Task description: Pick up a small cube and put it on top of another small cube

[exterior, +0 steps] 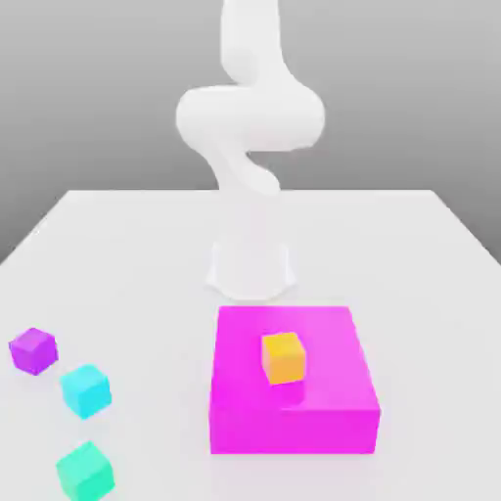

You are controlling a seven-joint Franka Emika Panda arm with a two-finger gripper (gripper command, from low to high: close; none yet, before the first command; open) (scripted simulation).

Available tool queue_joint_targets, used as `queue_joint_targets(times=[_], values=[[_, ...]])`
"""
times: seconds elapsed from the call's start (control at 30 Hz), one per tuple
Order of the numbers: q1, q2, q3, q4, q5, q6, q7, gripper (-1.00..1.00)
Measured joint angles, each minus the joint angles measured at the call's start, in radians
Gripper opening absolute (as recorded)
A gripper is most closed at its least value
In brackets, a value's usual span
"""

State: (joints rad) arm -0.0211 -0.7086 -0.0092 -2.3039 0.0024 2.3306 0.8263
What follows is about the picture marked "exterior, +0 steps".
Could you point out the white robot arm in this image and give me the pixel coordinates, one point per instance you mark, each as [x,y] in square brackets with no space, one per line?
[250,117]

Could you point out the small orange cube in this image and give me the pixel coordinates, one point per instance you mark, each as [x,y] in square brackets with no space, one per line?
[283,360]

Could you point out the small cyan cube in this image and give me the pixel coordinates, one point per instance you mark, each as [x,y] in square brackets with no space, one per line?
[86,391]

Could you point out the large magenta box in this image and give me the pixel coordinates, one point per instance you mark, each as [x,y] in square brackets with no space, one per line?
[250,422]

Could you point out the small green cube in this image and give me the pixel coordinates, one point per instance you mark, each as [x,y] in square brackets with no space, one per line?
[84,473]

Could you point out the small purple cube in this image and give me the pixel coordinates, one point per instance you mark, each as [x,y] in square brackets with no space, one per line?
[33,352]

